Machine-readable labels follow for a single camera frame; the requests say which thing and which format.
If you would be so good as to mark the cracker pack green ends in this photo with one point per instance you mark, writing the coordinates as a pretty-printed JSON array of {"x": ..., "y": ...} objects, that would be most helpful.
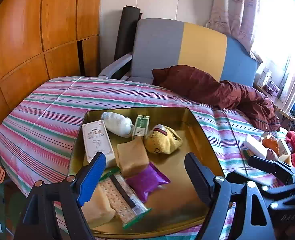
[{"x": 123, "y": 200}]

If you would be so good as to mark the pink knitted sock roll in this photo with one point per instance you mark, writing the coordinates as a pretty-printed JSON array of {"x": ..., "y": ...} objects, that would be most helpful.
[{"x": 271, "y": 155}]

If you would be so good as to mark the tan sponge block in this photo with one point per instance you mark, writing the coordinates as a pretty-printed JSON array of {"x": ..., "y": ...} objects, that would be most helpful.
[{"x": 131, "y": 157}]

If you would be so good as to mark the grey yellow blue headboard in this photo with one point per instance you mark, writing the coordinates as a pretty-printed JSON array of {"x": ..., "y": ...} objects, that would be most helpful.
[{"x": 162, "y": 43}]

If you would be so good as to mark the wooden wardrobe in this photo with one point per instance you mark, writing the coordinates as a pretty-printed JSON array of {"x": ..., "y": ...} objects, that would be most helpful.
[{"x": 44, "y": 39}]

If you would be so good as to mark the yellow sponge wedge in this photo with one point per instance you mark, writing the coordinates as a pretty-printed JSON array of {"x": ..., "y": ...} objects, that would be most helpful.
[{"x": 97, "y": 211}]

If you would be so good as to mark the gold metal tray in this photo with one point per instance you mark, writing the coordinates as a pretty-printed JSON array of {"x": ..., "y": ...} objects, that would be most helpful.
[{"x": 175, "y": 206}]

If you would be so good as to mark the orange snack packet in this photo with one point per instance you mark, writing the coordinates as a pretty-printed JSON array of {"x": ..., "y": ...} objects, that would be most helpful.
[{"x": 269, "y": 141}]

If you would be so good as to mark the white foam block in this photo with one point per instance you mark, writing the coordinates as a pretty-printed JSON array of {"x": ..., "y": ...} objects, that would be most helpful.
[{"x": 255, "y": 147}]

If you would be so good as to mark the cluttered wooden desk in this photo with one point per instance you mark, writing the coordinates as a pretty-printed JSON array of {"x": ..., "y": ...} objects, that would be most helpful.
[{"x": 273, "y": 88}]

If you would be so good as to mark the white sock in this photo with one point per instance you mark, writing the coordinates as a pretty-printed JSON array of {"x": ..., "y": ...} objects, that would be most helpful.
[{"x": 118, "y": 124}]

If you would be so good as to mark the purple snack packet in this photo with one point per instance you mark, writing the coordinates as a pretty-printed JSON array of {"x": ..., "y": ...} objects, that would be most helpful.
[{"x": 147, "y": 181}]

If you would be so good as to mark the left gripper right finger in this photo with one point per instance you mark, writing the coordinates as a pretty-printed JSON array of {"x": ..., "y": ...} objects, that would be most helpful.
[{"x": 201, "y": 178}]

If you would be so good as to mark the small green white box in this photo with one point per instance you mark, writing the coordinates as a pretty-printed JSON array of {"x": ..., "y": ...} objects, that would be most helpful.
[{"x": 141, "y": 127}]

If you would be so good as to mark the striped bed sheet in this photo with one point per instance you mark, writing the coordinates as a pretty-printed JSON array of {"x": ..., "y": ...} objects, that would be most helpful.
[{"x": 38, "y": 136}]

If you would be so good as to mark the black rolled mat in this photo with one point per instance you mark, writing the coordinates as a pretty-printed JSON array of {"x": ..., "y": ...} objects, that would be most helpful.
[{"x": 127, "y": 31}]

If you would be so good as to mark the large yellow sponge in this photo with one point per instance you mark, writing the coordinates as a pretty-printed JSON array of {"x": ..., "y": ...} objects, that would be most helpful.
[{"x": 286, "y": 159}]

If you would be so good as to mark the white medicine box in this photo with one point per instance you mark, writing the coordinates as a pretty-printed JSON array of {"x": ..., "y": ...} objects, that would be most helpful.
[{"x": 96, "y": 140}]

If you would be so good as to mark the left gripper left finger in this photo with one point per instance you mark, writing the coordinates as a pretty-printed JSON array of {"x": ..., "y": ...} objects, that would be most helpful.
[{"x": 88, "y": 178}]

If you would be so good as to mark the beige medicine box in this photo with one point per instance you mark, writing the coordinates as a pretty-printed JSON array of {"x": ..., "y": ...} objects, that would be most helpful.
[{"x": 283, "y": 148}]

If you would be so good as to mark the yellow sock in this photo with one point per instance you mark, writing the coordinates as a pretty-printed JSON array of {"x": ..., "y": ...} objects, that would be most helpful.
[{"x": 162, "y": 139}]

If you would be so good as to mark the floral curtain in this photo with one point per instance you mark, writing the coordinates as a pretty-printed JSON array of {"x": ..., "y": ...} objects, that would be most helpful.
[{"x": 236, "y": 18}]

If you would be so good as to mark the brown-red puffer jacket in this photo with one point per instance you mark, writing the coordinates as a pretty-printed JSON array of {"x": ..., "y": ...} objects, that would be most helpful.
[{"x": 199, "y": 86}]

